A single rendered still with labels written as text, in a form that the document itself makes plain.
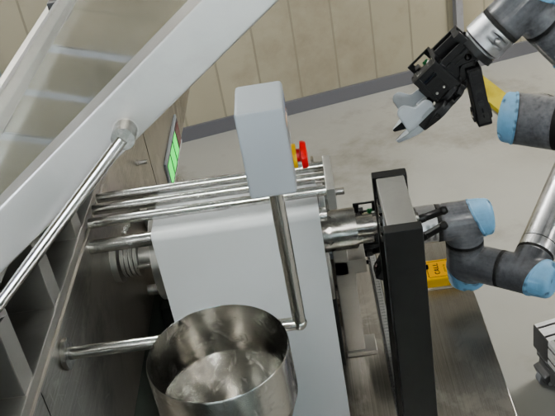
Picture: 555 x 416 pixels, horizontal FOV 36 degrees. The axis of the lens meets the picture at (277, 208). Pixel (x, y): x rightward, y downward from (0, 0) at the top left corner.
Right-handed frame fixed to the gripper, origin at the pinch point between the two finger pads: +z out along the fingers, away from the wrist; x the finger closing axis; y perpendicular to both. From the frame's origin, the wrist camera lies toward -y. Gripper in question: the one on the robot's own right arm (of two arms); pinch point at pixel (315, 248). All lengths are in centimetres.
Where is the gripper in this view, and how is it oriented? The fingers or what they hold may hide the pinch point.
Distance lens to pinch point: 171.0
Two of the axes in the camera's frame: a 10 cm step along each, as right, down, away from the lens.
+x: 0.2, 5.3, -8.5
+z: -9.9, 1.4, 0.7
